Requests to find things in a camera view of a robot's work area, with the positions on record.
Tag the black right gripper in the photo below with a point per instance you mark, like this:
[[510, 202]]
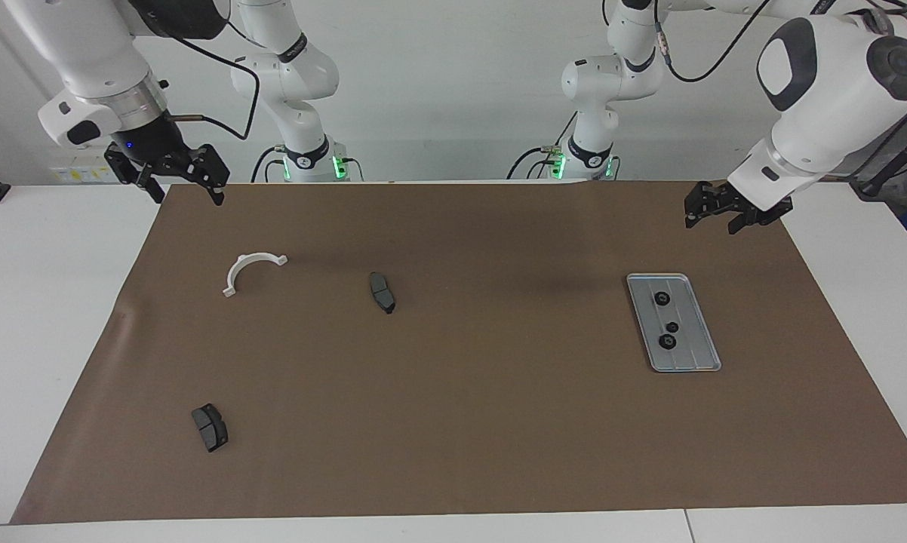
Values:
[[152, 143]]

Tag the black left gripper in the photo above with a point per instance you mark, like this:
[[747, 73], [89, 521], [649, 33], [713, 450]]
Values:
[[717, 200]]

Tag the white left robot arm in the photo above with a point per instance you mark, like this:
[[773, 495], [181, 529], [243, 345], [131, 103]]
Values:
[[831, 98]]

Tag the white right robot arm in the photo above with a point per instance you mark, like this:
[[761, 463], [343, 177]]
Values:
[[84, 45]]

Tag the grey metal tray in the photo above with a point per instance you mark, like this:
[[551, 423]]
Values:
[[696, 356]]

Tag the black stand pole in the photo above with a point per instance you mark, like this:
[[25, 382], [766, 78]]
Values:
[[876, 188]]

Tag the dark grey brake pad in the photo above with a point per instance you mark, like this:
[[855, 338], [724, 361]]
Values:
[[210, 430], [382, 292]]

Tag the brown table mat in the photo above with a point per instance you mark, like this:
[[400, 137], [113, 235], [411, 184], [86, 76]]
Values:
[[453, 422]]

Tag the white curved plastic bracket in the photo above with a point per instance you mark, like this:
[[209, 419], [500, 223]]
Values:
[[236, 270]]

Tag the white wall socket box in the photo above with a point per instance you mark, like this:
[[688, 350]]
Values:
[[76, 173]]

